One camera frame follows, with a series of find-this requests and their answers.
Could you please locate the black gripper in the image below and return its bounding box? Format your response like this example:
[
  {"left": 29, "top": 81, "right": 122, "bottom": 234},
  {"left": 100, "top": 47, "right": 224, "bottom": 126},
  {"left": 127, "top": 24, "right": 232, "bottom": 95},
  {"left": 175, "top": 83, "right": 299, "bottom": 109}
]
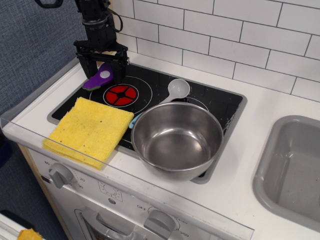
[{"left": 74, "top": 19, "right": 129, "bottom": 84}]

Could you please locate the purple toy eggplant slice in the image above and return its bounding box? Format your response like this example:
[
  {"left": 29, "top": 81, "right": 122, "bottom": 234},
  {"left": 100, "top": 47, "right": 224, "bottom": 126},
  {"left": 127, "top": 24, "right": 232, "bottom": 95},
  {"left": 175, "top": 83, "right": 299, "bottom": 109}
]
[{"left": 82, "top": 62, "right": 114, "bottom": 91}]

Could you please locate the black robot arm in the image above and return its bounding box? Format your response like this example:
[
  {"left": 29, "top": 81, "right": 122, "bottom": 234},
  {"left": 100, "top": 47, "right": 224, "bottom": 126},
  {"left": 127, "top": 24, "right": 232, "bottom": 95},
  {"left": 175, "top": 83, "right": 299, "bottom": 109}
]
[{"left": 73, "top": 0, "right": 129, "bottom": 84}]

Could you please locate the black toy stovetop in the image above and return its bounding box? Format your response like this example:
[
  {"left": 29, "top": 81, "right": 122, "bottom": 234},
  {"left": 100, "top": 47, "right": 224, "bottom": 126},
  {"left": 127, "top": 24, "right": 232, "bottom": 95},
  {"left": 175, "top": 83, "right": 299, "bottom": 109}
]
[{"left": 47, "top": 58, "right": 248, "bottom": 185}]

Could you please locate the yellow folded cloth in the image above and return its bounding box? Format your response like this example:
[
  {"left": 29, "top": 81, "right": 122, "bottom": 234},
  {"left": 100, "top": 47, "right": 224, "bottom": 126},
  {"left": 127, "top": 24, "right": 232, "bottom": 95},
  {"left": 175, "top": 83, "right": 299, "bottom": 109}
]
[{"left": 42, "top": 97, "right": 134, "bottom": 170}]

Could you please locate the grey measuring spoon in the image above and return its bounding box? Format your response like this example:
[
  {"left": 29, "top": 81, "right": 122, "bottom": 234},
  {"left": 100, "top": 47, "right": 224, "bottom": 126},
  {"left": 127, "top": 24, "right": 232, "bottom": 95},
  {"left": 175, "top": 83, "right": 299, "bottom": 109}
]
[{"left": 159, "top": 78, "right": 191, "bottom": 105}]

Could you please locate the stainless steel pot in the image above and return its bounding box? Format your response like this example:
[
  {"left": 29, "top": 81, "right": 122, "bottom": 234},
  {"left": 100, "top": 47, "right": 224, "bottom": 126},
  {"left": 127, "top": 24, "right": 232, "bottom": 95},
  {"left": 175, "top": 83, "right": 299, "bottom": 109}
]
[{"left": 131, "top": 102, "right": 224, "bottom": 181}]

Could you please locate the left grey oven knob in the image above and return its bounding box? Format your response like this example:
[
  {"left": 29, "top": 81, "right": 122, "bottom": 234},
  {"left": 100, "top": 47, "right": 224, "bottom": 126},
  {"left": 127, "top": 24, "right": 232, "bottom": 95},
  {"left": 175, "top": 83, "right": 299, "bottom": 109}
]
[{"left": 48, "top": 163, "right": 74, "bottom": 189}]

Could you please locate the grey oven knob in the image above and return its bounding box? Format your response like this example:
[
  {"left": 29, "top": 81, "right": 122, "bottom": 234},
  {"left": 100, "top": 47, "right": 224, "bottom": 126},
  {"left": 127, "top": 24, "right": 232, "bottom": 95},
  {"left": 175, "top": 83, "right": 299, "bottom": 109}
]
[
  {"left": 48, "top": 163, "right": 74, "bottom": 189},
  {"left": 143, "top": 210, "right": 176, "bottom": 240}
]

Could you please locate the white toy oven front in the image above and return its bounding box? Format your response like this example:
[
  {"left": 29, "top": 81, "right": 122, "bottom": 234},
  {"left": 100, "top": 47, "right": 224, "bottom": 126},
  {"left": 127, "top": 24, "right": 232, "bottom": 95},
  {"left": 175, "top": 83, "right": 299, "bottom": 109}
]
[{"left": 30, "top": 150, "right": 233, "bottom": 240}]

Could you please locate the right grey oven knob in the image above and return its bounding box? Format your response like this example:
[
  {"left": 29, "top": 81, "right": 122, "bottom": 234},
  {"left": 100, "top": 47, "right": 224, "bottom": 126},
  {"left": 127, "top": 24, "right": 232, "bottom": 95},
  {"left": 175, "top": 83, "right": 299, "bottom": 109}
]
[{"left": 143, "top": 210, "right": 176, "bottom": 240}]

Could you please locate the yellow object bottom left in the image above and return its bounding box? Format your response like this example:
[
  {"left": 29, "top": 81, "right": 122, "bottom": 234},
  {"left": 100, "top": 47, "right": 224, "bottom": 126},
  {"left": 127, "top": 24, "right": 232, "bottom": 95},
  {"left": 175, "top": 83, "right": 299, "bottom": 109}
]
[{"left": 17, "top": 228, "right": 43, "bottom": 240}]

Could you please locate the grey toy sink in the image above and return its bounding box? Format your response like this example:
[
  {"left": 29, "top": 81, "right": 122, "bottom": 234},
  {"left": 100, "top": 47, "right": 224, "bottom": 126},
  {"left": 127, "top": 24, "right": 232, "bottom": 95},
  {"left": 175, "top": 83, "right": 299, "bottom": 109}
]
[{"left": 253, "top": 115, "right": 320, "bottom": 232}]

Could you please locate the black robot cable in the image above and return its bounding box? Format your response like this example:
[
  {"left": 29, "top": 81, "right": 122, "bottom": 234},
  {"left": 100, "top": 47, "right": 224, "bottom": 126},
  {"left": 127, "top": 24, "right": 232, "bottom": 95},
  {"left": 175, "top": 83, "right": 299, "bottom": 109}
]
[{"left": 107, "top": 8, "right": 125, "bottom": 33}]

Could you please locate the light blue plastic handle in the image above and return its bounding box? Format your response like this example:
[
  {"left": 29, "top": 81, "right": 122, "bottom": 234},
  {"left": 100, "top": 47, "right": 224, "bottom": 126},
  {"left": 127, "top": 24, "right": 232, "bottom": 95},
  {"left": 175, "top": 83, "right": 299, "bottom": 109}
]
[{"left": 128, "top": 113, "right": 143, "bottom": 130}]

